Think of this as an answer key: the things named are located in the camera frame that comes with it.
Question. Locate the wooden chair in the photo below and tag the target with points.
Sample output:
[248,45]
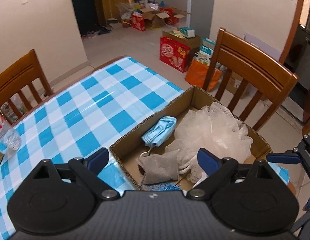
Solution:
[21,74]
[271,79]

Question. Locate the wooden chair far side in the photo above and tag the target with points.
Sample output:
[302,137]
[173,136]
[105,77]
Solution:
[21,74]

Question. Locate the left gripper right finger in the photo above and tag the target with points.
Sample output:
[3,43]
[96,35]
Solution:
[219,171]

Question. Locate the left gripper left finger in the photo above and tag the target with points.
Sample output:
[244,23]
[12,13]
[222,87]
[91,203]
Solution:
[88,169]

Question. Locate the grey fabric sachet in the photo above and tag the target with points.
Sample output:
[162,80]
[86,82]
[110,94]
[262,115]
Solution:
[158,168]

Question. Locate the red gift bag far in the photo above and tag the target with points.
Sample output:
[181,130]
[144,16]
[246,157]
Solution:
[137,22]

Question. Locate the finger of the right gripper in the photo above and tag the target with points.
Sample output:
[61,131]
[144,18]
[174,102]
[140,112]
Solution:
[289,157]

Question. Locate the wooden chair right side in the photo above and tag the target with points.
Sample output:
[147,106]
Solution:
[271,79]

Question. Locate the open cardboard box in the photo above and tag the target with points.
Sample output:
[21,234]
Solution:
[161,152]

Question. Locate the clear plastic water bottle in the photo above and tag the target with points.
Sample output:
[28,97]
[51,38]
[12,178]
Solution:
[8,136]

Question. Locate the open brown carton floor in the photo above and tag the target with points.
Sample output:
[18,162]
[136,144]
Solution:
[153,18]

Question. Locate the orange shopping bag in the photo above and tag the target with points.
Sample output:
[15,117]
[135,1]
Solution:
[196,74]

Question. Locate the blue tassel embroidered sachet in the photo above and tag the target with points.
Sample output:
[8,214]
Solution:
[165,186]

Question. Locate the white mesh bath pouf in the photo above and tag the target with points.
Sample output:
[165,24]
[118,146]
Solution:
[214,128]

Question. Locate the red gift box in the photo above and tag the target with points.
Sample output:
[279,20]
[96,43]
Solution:
[174,53]

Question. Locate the yellow wooden cabinet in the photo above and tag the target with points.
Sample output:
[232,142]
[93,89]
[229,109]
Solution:
[108,10]

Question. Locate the blue face mask front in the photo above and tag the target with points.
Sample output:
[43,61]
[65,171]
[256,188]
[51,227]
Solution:
[159,133]

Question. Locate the grey refrigerator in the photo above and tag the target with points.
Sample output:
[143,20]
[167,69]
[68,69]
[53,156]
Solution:
[199,16]

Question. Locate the blue checkered tablecloth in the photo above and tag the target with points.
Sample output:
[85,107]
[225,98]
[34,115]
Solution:
[90,114]

